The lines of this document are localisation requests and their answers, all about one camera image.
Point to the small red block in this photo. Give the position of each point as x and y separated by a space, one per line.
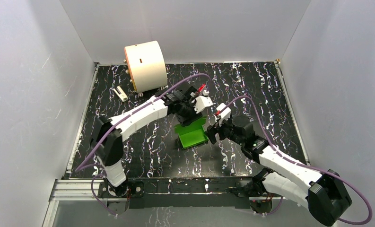
201 88

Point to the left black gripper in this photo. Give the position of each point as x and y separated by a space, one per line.
185 114

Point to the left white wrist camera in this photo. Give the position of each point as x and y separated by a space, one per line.
200 100

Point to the small white black block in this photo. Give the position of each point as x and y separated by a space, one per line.
120 93

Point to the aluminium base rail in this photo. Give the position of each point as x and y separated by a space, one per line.
139 193

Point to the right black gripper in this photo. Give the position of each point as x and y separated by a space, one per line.
212 130

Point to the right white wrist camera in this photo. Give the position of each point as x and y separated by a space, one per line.
222 115

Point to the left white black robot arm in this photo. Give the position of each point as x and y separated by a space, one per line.
108 136

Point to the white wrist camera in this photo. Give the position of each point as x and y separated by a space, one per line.
200 100
222 115

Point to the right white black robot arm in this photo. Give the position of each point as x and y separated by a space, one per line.
324 195

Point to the white cylindrical drum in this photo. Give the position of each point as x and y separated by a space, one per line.
146 66

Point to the green paper box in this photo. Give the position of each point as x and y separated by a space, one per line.
193 134

